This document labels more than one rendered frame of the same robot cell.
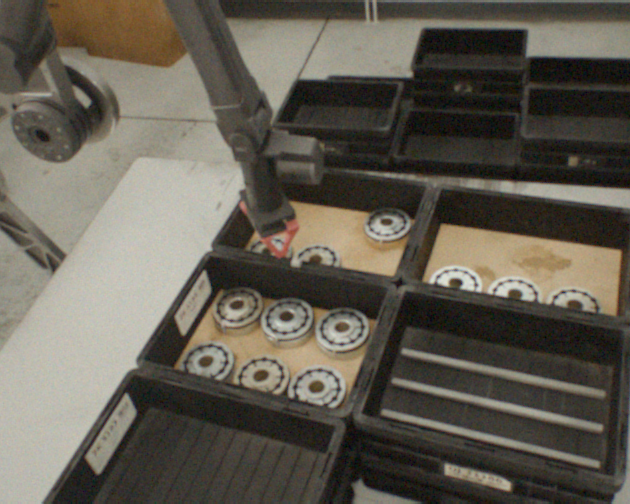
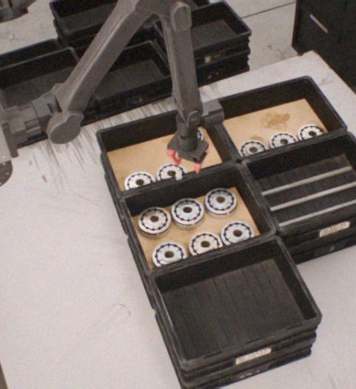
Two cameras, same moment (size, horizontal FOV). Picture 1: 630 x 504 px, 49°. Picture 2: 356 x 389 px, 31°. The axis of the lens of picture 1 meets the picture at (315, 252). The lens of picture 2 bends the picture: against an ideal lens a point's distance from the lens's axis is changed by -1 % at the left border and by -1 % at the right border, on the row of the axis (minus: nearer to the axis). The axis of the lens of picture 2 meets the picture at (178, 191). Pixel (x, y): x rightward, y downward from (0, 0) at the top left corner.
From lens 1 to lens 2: 111 cm
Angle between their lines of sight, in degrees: 29
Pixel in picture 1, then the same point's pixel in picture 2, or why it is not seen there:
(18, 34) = (82, 104)
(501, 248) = (252, 122)
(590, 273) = (301, 115)
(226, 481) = (231, 300)
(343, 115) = (37, 85)
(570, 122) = not seen: hidden behind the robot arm
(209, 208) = (39, 183)
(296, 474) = (259, 276)
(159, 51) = not seen: outside the picture
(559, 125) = not seen: hidden behind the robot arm
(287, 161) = (209, 116)
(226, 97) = (192, 94)
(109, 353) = (70, 297)
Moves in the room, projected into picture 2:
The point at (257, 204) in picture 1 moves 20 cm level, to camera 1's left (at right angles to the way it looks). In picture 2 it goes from (190, 147) to (137, 188)
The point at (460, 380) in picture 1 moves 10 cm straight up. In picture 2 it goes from (290, 194) to (293, 174)
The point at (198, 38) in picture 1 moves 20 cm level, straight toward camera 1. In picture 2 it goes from (187, 70) to (258, 103)
